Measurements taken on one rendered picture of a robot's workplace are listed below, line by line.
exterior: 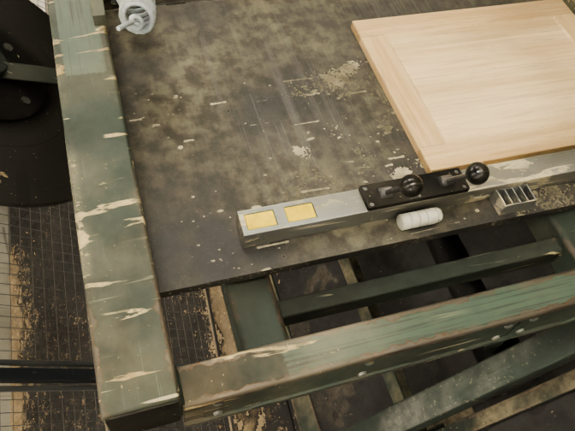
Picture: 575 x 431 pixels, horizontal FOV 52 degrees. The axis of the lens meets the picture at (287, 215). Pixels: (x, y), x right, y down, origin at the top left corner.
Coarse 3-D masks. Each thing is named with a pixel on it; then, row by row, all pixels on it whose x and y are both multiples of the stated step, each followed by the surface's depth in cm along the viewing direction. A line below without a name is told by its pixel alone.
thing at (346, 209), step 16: (528, 160) 112; (544, 160) 112; (560, 160) 113; (496, 176) 109; (512, 176) 109; (528, 176) 110; (544, 176) 110; (560, 176) 112; (352, 192) 103; (464, 192) 106; (480, 192) 108; (256, 208) 99; (272, 208) 99; (320, 208) 100; (336, 208) 101; (352, 208) 101; (384, 208) 102; (400, 208) 104; (416, 208) 105; (240, 224) 97; (288, 224) 98; (304, 224) 98; (320, 224) 100; (336, 224) 102; (352, 224) 103; (256, 240) 98; (272, 240) 100
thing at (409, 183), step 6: (408, 174) 92; (414, 174) 92; (402, 180) 92; (408, 180) 91; (414, 180) 91; (420, 180) 91; (384, 186) 102; (390, 186) 102; (396, 186) 97; (402, 186) 91; (408, 186) 91; (414, 186) 90; (420, 186) 91; (378, 192) 102; (384, 192) 101; (390, 192) 99; (396, 192) 98; (402, 192) 92; (408, 192) 91; (414, 192) 91; (420, 192) 92
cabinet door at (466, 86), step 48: (384, 48) 128; (432, 48) 131; (480, 48) 132; (528, 48) 134; (432, 96) 122; (480, 96) 124; (528, 96) 125; (432, 144) 114; (480, 144) 116; (528, 144) 117
